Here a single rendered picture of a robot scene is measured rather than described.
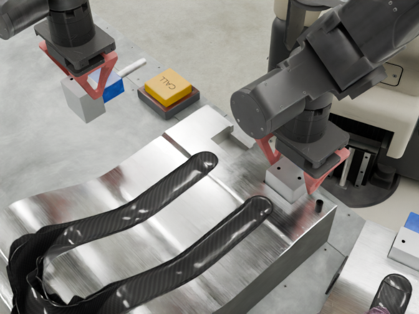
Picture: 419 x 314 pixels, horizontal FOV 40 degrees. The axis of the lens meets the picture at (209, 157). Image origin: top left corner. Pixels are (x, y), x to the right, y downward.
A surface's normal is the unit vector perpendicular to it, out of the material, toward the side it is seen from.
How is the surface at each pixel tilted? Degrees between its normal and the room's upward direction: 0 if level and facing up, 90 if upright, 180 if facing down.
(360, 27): 83
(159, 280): 28
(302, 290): 0
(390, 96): 8
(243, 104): 89
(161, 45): 0
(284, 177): 0
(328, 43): 73
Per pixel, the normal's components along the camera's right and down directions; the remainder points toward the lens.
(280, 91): 0.26, -0.23
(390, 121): -0.41, 0.78
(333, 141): 0.00, -0.65
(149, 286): 0.35, -0.80
